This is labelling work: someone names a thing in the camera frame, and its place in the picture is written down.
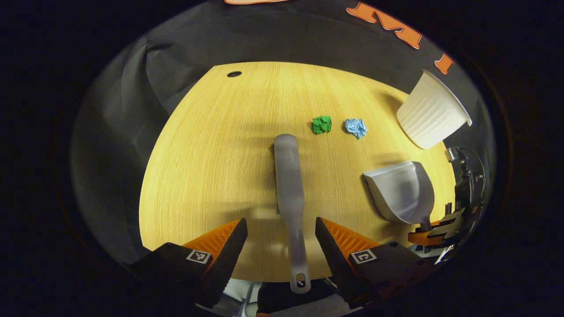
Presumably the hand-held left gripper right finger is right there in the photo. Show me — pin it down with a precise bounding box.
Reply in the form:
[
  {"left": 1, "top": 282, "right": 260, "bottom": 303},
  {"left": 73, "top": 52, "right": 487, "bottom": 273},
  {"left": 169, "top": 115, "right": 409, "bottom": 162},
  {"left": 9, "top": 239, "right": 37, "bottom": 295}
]
[{"left": 315, "top": 217, "right": 439, "bottom": 310}]

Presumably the white garbage bin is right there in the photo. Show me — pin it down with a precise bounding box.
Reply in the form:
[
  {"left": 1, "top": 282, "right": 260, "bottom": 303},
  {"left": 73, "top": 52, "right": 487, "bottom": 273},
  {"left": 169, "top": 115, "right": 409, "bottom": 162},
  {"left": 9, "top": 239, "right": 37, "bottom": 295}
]
[{"left": 396, "top": 69, "right": 473, "bottom": 151}]

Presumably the small grey broom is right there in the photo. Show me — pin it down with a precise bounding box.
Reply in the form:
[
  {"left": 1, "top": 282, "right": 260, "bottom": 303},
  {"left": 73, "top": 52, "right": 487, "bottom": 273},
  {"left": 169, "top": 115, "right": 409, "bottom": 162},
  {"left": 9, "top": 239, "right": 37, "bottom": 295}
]
[{"left": 273, "top": 133, "right": 312, "bottom": 295}]

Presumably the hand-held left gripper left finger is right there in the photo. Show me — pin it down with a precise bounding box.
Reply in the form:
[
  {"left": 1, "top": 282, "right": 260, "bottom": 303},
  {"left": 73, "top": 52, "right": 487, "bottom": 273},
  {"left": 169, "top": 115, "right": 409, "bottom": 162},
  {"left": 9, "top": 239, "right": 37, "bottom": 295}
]
[{"left": 128, "top": 218, "right": 249, "bottom": 309}]

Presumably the wooden desktop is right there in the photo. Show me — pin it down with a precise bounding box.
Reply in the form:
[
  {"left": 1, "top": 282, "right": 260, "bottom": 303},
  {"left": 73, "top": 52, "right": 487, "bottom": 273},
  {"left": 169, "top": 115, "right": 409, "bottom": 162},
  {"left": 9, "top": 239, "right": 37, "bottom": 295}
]
[{"left": 138, "top": 61, "right": 457, "bottom": 283}]

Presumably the green paper ball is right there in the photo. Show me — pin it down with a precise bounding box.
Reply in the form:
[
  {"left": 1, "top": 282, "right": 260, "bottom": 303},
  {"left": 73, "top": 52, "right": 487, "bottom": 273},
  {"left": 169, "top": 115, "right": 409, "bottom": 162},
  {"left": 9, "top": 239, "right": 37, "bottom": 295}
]
[{"left": 311, "top": 115, "right": 333, "bottom": 135}]

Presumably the grey dustpan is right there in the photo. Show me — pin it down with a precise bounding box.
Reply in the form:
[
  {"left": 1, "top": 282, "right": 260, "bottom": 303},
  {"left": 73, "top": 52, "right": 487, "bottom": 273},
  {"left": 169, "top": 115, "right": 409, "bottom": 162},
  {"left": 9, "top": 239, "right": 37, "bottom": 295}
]
[{"left": 362, "top": 160, "right": 436, "bottom": 232}]

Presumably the blue paper ball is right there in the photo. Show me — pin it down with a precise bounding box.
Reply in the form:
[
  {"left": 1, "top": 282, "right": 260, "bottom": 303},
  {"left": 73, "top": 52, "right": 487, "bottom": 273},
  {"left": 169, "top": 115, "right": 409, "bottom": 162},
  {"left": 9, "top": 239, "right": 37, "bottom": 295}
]
[{"left": 344, "top": 118, "right": 368, "bottom": 140}]

